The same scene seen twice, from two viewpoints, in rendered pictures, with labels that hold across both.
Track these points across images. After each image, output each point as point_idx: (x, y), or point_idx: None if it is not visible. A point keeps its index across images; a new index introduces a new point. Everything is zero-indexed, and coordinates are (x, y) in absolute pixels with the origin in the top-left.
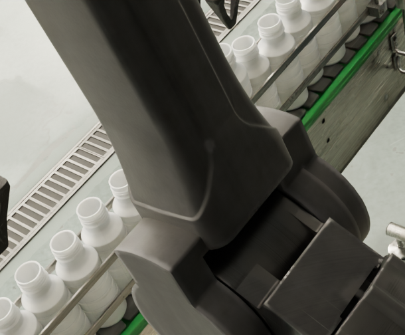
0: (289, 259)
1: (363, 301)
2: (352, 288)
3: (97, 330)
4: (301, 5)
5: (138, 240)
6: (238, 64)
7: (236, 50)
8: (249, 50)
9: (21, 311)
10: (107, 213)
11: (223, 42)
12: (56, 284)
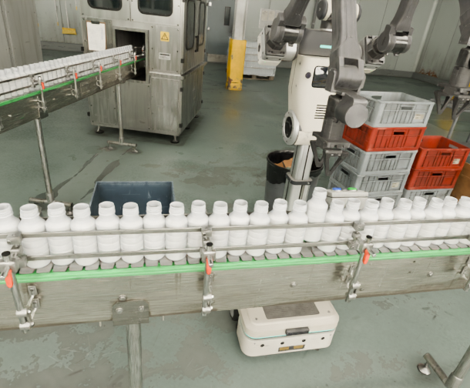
0: None
1: None
2: None
3: None
4: (248, 217)
5: (411, 27)
6: (310, 199)
7: (306, 202)
8: (300, 201)
9: (442, 209)
10: (397, 203)
11: (316, 190)
12: (425, 208)
